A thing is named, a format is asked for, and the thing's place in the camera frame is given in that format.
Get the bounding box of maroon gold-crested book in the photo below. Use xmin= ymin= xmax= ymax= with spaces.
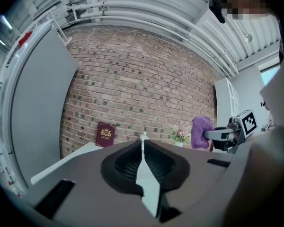
xmin=95 ymin=121 xmax=116 ymax=148

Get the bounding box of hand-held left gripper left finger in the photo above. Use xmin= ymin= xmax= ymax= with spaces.
xmin=29 ymin=140 xmax=158 ymax=227

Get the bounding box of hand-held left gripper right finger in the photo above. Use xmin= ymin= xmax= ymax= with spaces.
xmin=143 ymin=140 xmax=235 ymax=224

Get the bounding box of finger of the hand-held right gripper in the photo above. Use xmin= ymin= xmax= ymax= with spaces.
xmin=203 ymin=126 xmax=235 ymax=141
xmin=212 ymin=139 xmax=229 ymax=152

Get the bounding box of window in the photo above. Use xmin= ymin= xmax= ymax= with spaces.
xmin=259 ymin=65 xmax=281 ymax=87

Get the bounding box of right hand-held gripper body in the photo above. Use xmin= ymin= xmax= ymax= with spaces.
xmin=226 ymin=109 xmax=258 ymax=154

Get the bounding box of grey refrigerator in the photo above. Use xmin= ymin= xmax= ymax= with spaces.
xmin=0 ymin=20 xmax=80 ymax=191

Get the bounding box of black head camera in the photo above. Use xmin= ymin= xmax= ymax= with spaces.
xmin=208 ymin=0 xmax=227 ymax=25

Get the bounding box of pink and white flower bouquet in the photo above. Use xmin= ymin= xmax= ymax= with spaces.
xmin=168 ymin=124 xmax=192 ymax=144

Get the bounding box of white arched cabinet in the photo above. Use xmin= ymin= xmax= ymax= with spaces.
xmin=214 ymin=77 xmax=240 ymax=129

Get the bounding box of red sticker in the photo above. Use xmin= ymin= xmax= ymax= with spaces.
xmin=18 ymin=31 xmax=33 ymax=48

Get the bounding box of white ceiling pipe run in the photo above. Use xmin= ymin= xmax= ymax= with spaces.
xmin=66 ymin=0 xmax=240 ymax=78

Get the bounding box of white shelving rack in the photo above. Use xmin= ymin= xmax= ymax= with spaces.
xmin=33 ymin=6 xmax=73 ymax=47

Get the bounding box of purple cloth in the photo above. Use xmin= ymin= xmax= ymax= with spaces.
xmin=190 ymin=116 xmax=215 ymax=150

